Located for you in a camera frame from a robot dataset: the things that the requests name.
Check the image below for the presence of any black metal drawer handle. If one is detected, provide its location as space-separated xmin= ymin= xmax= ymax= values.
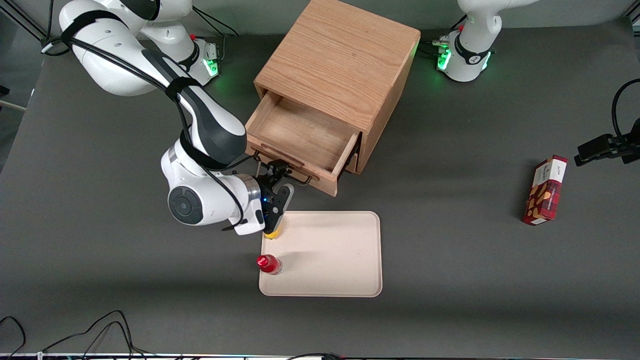
xmin=252 ymin=150 xmax=314 ymax=187

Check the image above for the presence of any black looped gripper cable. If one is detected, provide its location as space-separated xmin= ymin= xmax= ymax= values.
xmin=611 ymin=78 xmax=640 ymax=142

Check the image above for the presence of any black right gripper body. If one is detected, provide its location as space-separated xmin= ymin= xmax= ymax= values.
xmin=256 ymin=181 xmax=282 ymax=233

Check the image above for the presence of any beige plastic tray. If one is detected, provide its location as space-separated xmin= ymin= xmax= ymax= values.
xmin=258 ymin=210 xmax=384 ymax=298

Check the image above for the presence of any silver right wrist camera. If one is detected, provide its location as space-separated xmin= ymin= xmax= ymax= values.
xmin=276 ymin=183 xmax=296 ymax=222

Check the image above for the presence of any red capped bottle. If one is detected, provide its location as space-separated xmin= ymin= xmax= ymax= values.
xmin=256 ymin=254 xmax=284 ymax=276

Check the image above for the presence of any wooden drawer cabinet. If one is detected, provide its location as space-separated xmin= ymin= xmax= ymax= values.
xmin=253 ymin=0 xmax=422 ymax=175

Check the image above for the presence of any aluminium frame bar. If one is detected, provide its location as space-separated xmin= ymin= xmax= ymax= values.
xmin=0 ymin=9 xmax=51 ymax=43

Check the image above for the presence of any black cable on floor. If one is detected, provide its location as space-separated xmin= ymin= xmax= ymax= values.
xmin=39 ymin=310 xmax=153 ymax=360
xmin=0 ymin=315 xmax=27 ymax=359

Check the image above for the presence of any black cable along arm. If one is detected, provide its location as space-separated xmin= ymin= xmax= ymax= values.
xmin=41 ymin=9 xmax=262 ymax=232

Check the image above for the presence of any black cable at table edge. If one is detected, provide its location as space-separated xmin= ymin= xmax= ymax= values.
xmin=286 ymin=352 xmax=347 ymax=360

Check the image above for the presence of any black arm base cable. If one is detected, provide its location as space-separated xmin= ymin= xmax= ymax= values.
xmin=191 ymin=8 xmax=240 ymax=39
xmin=419 ymin=14 xmax=469 ymax=57

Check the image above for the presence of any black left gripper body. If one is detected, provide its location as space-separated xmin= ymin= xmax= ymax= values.
xmin=611 ymin=117 xmax=640 ymax=165

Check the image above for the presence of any red cookie box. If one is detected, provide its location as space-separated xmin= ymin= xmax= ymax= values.
xmin=521 ymin=154 xmax=569 ymax=227

